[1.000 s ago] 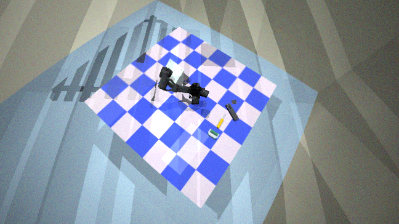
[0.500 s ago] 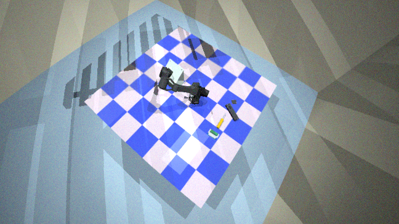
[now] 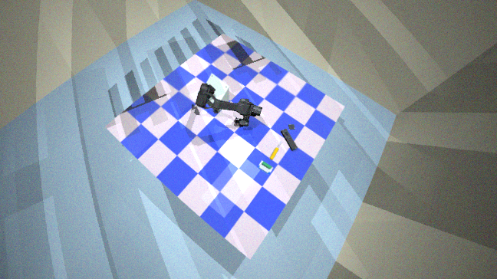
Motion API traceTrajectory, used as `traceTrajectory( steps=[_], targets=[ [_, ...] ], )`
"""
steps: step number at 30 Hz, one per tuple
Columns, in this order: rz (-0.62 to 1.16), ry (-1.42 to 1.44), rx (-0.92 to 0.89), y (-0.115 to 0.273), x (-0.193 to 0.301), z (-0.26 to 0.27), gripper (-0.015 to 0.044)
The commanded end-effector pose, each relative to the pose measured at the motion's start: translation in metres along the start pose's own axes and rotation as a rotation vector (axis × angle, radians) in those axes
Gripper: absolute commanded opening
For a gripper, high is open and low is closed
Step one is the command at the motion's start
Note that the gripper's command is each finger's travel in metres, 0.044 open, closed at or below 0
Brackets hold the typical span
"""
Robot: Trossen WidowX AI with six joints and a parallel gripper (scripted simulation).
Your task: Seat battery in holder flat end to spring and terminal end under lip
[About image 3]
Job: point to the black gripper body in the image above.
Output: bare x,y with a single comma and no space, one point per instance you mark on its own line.
244,121

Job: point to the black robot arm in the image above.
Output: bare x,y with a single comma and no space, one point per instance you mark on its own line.
244,108

